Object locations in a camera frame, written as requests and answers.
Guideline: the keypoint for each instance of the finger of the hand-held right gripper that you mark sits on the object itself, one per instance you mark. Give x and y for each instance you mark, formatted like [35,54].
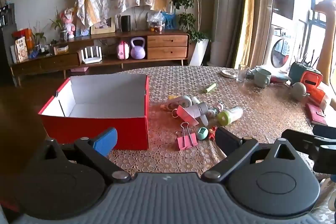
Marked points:
[299,140]
[325,131]

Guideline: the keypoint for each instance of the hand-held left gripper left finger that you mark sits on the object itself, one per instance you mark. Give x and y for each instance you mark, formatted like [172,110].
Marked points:
[106,140]

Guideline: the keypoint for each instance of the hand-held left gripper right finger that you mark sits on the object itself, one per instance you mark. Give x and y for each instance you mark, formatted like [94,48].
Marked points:
[225,138]

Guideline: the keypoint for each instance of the teal pencil sharpener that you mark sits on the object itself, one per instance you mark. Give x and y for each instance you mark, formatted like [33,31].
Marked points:
[202,133]

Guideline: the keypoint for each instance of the red cardboard box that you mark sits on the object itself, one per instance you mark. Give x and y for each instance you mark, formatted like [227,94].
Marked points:
[78,132]

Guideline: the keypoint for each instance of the pink binder clip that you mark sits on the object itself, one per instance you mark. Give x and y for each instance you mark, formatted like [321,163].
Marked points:
[187,141]

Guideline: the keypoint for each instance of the pink heart-shaped sponge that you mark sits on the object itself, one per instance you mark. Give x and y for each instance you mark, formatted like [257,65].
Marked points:
[187,115]

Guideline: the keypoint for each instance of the correction tape dispenser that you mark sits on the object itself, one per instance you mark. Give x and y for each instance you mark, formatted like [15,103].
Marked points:
[181,101]

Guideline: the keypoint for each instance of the pink wallet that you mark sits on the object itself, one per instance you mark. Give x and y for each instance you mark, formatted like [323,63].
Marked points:
[316,113]

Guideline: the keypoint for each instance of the small pink toy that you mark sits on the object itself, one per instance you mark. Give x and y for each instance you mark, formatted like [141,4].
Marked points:
[217,106]

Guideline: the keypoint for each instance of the orange packet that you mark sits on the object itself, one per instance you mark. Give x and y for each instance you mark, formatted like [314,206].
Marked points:
[316,96]

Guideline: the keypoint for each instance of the grey round ornament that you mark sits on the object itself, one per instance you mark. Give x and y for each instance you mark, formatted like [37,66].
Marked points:
[299,90]

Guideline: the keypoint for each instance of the green highlighter pen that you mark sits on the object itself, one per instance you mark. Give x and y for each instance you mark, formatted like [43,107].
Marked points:
[209,88]

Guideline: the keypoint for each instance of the white small dish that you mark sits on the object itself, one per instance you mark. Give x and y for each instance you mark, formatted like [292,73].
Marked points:
[228,73]

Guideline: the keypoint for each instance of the clear drinking glass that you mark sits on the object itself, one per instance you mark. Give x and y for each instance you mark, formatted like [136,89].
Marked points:
[242,74]

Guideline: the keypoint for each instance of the green utensil holder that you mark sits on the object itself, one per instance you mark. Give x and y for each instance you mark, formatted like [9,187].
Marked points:
[296,71]

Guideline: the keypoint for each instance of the pale green mug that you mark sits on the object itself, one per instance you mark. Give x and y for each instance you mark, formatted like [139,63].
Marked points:
[262,78]

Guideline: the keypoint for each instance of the pink flat box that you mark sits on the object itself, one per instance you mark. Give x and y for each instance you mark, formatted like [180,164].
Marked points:
[78,69]

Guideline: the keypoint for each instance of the white router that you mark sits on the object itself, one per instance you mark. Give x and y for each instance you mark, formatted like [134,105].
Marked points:
[92,60]

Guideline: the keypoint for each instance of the pink toy suitcase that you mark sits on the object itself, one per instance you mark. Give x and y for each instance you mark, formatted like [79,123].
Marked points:
[122,52]

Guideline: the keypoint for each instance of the tall potted plant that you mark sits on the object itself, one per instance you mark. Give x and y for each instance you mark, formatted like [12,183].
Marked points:
[200,52]

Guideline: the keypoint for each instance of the washing machine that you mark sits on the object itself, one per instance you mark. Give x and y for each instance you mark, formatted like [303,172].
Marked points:
[281,50]

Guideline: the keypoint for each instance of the purple kettlebell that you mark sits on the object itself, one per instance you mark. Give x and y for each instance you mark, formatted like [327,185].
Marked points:
[137,52]

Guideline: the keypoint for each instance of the cream small box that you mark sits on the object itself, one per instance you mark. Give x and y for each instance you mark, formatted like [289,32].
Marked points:
[61,50]

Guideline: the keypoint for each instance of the blue toy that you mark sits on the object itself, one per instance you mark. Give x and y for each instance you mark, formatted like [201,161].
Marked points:
[33,55]

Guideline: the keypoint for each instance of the small potted plant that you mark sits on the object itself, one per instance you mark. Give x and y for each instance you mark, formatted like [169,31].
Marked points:
[63,35]

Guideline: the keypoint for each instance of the wooden TV cabinet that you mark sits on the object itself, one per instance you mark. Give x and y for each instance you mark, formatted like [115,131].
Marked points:
[165,41]

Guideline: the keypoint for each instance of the black cylindrical speaker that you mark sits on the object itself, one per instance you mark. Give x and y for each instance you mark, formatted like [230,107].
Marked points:
[125,23]

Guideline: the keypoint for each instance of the pink doll figure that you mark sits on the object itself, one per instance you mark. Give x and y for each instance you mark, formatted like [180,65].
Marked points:
[68,24]

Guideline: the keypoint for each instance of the grey standing air conditioner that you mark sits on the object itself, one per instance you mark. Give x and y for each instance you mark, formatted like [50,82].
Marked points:
[225,16]

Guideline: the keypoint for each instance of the printed snack bag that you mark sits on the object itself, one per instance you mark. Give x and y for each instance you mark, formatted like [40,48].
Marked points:
[21,50]

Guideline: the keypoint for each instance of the small leafy houseplant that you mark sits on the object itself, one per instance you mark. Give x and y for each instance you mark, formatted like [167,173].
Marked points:
[39,36]

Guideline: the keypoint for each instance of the yellow curtain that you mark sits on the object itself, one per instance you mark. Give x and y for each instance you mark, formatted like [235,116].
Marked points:
[248,16]

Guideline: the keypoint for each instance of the clear plastic bag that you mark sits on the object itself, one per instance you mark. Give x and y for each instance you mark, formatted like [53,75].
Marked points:
[155,22]

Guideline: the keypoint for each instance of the blue gift bag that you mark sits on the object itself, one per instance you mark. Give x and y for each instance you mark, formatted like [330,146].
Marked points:
[170,21]

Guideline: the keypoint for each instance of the black tall appliance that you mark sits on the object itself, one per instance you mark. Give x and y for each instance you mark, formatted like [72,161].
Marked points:
[6,56]

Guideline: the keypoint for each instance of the wooden photo frame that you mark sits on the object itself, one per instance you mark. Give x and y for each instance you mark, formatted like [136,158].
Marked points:
[103,29]

